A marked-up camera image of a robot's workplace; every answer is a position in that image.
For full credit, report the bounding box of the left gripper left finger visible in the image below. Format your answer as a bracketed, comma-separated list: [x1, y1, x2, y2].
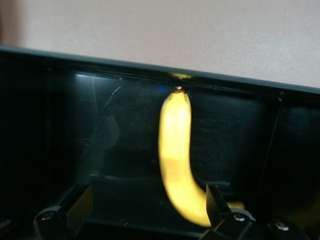
[33, 183, 94, 240]

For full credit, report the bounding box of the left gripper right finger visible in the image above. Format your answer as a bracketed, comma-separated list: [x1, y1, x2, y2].
[199, 184, 311, 240]

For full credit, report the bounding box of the yellow banana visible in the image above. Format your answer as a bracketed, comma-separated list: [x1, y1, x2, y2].
[158, 85, 246, 228]

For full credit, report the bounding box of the black rectangular plastic box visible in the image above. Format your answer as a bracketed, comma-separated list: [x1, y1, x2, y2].
[0, 46, 320, 240]

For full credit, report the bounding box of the brown table cover cloth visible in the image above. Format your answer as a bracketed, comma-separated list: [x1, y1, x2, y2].
[0, 0, 320, 95]

